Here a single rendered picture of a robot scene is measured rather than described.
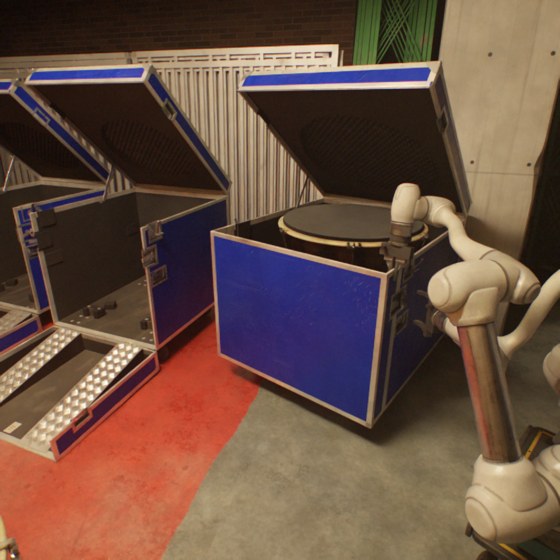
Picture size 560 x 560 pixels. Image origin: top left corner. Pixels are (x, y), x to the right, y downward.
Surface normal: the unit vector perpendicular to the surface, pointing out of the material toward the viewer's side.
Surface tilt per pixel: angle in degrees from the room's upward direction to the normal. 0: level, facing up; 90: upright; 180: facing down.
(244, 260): 90
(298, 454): 0
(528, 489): 58
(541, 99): 90
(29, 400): 2
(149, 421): 0
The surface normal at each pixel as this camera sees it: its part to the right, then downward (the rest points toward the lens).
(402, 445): 0.00, -0.93
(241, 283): -0.61, 0.29
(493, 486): -0.78, -0.25
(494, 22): -0.29, 0.36
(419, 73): -0.48, -0.33
